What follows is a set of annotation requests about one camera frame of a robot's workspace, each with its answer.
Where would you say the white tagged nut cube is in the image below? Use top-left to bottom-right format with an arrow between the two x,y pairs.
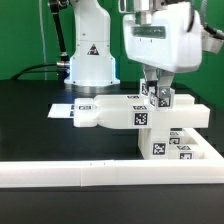
149,87 -> 175,109
140,79 -> 148,96

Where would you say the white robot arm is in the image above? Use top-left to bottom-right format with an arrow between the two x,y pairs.
68,0 -> 224,99

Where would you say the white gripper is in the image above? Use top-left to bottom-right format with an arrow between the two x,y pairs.
122,1 -> 202,99

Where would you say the white U-shaped obstacle fence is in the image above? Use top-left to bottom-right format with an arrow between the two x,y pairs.
0,128 -> 224,188

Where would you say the white chair back part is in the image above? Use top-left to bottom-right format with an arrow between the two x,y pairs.
73,94 -> 210,129

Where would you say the white base tag sheet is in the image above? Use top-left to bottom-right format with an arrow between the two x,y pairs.
48,104 -> 74,118

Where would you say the black cable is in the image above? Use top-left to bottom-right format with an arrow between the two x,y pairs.
11,63 -> 71,80

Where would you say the white chair seat part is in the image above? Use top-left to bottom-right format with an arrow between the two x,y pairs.
138,128 -> 170,160

